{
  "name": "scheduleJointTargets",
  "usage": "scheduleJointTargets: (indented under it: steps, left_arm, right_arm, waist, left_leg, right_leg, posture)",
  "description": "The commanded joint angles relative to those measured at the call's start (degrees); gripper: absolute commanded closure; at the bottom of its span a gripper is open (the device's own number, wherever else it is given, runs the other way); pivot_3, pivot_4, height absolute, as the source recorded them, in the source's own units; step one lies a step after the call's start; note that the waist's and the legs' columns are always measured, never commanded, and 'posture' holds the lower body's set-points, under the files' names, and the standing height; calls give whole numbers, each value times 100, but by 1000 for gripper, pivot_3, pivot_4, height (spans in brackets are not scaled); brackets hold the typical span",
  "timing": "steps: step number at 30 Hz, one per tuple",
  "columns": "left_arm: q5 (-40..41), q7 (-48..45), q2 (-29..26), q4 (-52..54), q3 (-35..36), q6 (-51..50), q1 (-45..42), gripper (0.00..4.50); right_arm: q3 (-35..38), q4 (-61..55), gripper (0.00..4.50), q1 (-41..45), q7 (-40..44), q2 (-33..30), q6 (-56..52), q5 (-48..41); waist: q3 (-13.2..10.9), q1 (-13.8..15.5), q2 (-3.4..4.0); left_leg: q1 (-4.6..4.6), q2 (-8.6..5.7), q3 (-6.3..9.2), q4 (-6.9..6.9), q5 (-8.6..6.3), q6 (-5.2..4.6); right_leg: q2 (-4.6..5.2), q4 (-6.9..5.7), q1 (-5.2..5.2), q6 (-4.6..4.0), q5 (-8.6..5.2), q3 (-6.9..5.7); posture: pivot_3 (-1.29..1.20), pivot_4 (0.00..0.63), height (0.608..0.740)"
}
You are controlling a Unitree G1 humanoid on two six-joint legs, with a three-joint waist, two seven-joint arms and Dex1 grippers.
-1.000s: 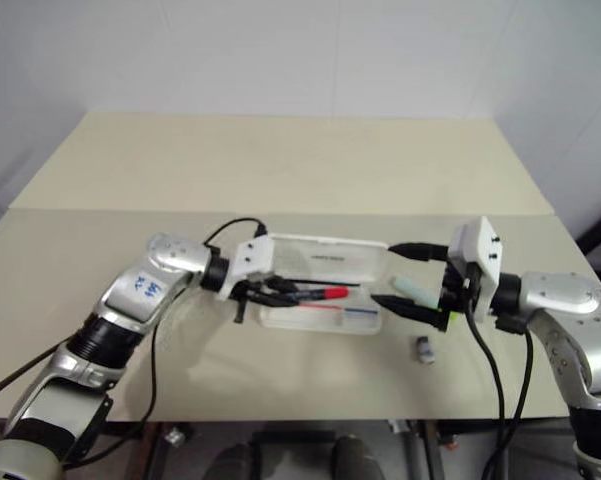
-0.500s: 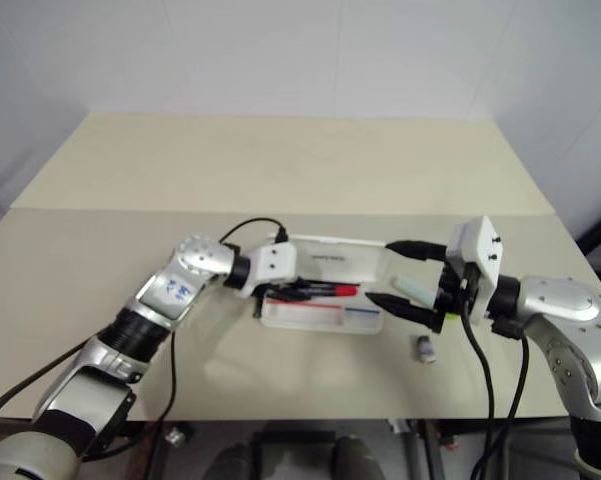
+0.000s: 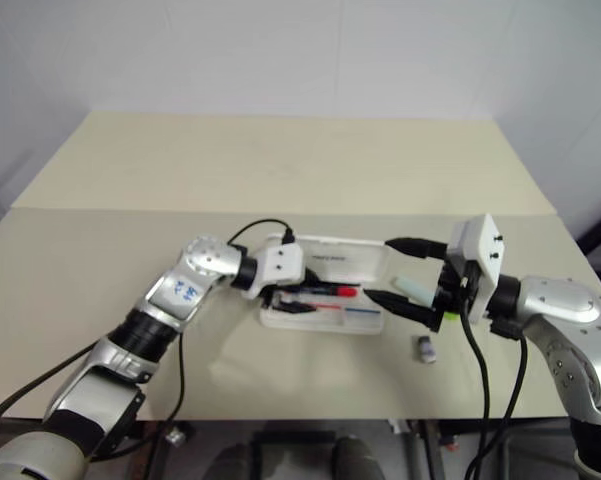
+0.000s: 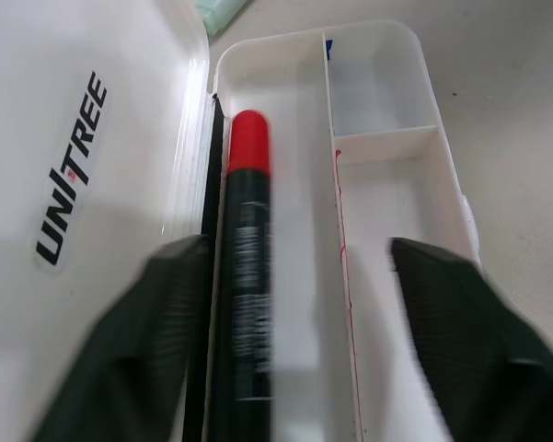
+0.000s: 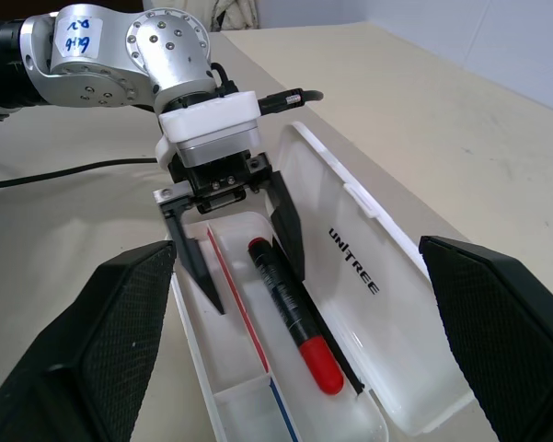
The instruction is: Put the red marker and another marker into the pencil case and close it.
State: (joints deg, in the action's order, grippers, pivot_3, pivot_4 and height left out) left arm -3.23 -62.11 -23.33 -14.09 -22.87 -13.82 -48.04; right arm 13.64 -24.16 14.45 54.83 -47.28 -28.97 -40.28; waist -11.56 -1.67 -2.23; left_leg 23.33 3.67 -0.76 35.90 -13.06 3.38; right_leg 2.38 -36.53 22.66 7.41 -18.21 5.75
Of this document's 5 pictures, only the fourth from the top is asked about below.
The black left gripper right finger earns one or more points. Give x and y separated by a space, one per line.
478 350

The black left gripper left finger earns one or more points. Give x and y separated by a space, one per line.
133 340

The red capped black marker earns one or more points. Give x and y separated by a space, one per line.
250 258

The white plastic pencil case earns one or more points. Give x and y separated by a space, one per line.
267 193

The pale green plastic object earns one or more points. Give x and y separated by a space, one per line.
220 13

